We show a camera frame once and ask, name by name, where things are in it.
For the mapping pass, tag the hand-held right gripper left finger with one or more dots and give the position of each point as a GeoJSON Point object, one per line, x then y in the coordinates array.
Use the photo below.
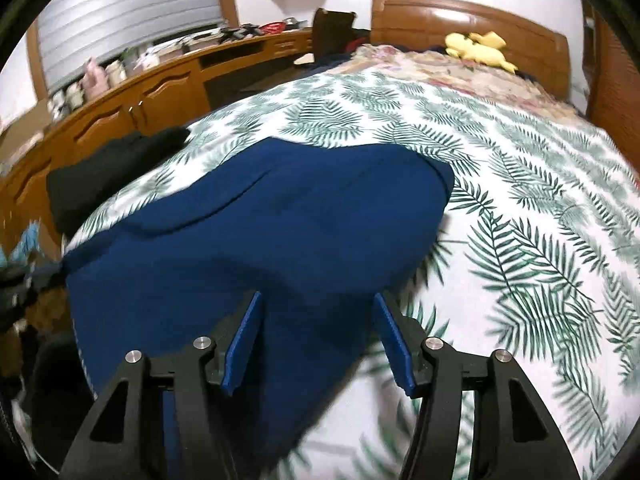
{"type": "Point", "coordinates": [242, 340]}

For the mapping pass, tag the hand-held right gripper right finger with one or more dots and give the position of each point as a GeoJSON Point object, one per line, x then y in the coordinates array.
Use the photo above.
{"type": "Point", "coordinates": [395, 340]}

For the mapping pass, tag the navy blue suit jacket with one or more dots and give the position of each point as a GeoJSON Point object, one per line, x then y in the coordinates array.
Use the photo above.
{"type": "Point", "coordinates": [300, 220]}

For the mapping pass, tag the leaf print bed sheet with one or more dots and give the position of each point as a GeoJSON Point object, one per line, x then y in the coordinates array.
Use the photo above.
{"type": "Point", "coordinates": [500, 210]}

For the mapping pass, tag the person's dark clothing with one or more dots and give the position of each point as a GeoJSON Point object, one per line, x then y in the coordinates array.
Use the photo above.
{"type": "Point", "coordinates": [50, 385]}

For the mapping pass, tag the black garment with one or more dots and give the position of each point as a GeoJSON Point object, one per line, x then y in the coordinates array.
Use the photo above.
{"type": "Point", "coordinates": [100, 175]}

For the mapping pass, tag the wooden desk cabinet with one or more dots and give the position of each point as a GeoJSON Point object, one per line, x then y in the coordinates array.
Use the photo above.
{"type": "Point", "coordinates": [165, 90]}

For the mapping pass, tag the floral quilt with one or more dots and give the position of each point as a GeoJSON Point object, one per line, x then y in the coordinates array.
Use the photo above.
{"type": "Point", "coordinates": [450, 72]}

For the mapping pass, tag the yellow plush toy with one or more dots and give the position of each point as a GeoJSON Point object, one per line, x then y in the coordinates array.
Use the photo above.
{"type": "Point", "coordinates": [470, 49]}

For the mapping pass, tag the pink bottle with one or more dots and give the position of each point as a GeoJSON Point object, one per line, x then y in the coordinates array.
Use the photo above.
{"type": "Point", "coordinates": [92, 75]}

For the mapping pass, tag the dark chair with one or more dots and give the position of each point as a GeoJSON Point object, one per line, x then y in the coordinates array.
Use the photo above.
{"type": "Point", "coordinates": [332, 32]}

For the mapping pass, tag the red basket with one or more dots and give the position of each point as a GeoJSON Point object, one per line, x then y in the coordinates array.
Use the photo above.
{"type": "Point", "coordinates": [273, 26]}

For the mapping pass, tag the wooden headboard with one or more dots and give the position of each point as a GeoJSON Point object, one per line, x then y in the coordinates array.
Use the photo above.
{"type": "Point", "coordinates": [415, 22]}

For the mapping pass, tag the wooden louvered wardrobe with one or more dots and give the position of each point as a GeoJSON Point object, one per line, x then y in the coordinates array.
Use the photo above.
{"type": "Point", "coordinates": [615, 85]}

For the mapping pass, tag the grey window blind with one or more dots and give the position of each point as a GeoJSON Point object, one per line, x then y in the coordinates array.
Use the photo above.
{"type": "Point", "coordinates": [125, 10]}

